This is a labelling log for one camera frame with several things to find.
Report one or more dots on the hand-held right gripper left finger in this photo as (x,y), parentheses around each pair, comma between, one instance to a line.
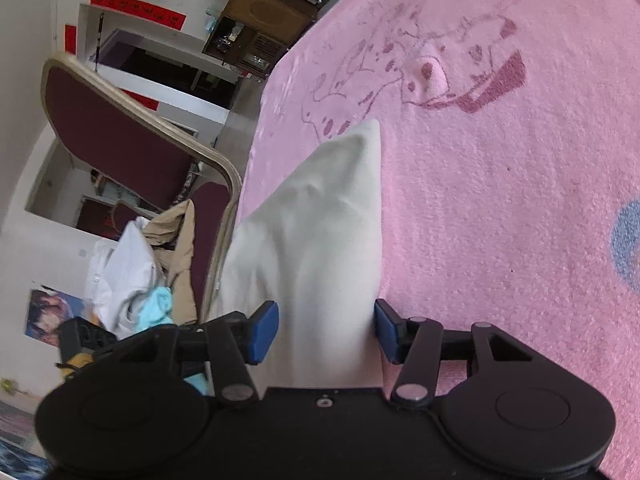
(262,332)

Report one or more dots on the maroon chair with gold frame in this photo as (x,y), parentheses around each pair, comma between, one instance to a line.
(115,125)

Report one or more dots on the blue patterned cloth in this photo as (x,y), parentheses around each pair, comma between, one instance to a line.
(20,460)

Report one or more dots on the beige t-shirt with navy collar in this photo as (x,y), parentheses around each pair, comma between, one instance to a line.
(300,260)

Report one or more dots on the wall poster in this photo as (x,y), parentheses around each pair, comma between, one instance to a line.
(47,315)

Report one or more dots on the dark bag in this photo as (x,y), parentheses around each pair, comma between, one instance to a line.
(82,335)

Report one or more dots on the tan garment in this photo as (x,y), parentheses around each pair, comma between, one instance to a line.
(182,260)

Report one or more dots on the white garment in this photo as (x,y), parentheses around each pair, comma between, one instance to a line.
(125,270)

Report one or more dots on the long red door banner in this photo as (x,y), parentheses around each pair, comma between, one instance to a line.
(140,9)

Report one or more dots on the pink printed blanket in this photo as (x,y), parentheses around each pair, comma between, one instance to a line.
(500,185)

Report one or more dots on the light blue garment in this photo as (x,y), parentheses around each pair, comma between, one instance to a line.
(157,307)

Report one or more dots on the wooden cabinet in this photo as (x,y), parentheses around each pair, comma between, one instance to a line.
(265,10)

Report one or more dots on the small red door banner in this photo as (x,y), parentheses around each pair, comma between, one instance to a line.
(70,40)

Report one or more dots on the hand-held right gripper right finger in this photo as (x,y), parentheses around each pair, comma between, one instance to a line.
(387,330)

